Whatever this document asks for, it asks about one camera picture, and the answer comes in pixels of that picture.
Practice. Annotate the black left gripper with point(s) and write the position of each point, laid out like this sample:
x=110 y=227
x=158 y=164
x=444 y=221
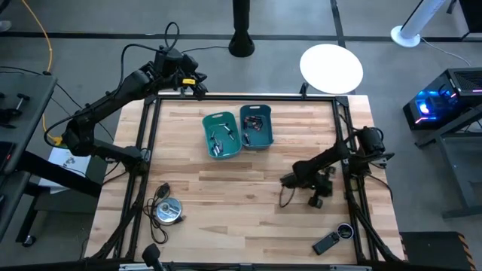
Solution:
x=175 y=67

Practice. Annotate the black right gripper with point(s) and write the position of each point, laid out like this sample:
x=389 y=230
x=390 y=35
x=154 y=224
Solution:
x=318 y=184

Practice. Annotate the blue-teal plastic bin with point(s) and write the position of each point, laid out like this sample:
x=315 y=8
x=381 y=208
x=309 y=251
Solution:
x=261 y=139

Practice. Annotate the black copper-top AA battery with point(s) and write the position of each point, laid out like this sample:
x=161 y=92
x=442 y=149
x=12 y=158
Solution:
x=246 y=121
x=246 y=139

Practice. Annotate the silver red-tipped AA battery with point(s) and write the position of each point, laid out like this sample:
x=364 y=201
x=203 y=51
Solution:
x=260 y=124

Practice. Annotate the batteries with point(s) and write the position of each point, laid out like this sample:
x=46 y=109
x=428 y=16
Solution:
x=255 y=123

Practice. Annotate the green-teal plastic bin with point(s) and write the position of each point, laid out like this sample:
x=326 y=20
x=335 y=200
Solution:
x=231 y=150

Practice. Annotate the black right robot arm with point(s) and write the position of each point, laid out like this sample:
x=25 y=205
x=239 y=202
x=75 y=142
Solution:
x=331 y=154

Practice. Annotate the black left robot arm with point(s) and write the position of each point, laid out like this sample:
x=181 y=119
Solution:
x=113 y=98

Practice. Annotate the black pole stand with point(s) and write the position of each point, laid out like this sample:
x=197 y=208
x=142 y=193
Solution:
x=241 y=41

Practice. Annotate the black rectangular handheld device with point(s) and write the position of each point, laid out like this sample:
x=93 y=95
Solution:
x=325 y=243

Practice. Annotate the black table clamp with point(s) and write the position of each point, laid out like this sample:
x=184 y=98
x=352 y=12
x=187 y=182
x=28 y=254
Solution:
x=304 y=89

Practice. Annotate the white round side table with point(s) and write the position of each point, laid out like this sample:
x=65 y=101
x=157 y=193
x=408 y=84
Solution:
x=331 y=69

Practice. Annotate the round silver metal device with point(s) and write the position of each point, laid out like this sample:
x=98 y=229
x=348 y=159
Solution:
x=167 y=212

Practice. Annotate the black mat with hazard stripes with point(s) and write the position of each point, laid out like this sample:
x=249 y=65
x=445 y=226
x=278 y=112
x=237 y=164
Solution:
x=433 y=252

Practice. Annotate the white printed paper sheet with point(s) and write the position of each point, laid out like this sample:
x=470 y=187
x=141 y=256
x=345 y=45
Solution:
x=68 y=169

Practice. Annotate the black rounded object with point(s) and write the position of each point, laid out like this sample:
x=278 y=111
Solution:
x=152 y=256

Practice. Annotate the black computer with coloured lights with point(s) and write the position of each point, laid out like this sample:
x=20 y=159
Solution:
x=440 y=101

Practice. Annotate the grey metal stand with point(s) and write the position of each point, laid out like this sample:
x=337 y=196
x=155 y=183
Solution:
x=463 y=169

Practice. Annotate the black support beam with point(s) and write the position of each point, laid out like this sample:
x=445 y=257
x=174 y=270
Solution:
x=56 y=177

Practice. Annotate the grey desk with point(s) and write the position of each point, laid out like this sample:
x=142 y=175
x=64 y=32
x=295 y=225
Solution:
x=26 y=86

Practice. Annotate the white pole stand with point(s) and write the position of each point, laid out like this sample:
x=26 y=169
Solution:
x=408 y=32

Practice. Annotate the black equipment box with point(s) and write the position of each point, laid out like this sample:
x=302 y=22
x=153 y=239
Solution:
x=474 y=15

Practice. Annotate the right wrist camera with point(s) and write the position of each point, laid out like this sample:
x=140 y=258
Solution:
x=315 y=202

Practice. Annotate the silver metal bracket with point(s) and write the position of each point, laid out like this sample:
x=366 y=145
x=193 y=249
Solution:
x=132 y=267
x=350 y=268

